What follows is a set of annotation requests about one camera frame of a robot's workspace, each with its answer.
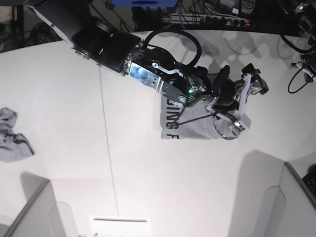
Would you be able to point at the grey left partition panel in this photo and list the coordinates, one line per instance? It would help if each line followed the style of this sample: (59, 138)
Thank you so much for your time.
(41, 216)

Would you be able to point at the grey right partition panel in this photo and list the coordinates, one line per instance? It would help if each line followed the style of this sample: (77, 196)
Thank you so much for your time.
(273, 203)

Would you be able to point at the grey T-shirt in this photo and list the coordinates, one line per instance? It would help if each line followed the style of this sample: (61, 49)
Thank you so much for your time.
(194, 123)

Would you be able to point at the blue box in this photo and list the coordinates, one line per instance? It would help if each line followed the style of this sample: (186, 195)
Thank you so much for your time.
(143, 3)

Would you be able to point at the crumpled grey garment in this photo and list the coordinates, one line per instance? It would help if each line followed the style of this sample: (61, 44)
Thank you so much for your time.
(13, 147)

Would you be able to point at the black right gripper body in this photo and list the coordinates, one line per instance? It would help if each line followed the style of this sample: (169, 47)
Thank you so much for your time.
(230, 93)

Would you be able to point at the black keyboard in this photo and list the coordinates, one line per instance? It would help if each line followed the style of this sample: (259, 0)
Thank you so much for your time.
(310, 181)

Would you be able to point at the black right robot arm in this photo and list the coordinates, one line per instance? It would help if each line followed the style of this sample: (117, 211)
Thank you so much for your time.
(183, 84)

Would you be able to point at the black power strip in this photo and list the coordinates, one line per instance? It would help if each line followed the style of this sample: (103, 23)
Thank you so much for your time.
(205, 19)

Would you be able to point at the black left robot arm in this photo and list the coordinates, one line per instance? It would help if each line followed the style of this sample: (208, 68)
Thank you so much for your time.
(284, 18)

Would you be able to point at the grey partition panel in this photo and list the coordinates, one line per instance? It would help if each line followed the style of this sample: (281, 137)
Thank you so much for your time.
(41, 216)
(273, 203)

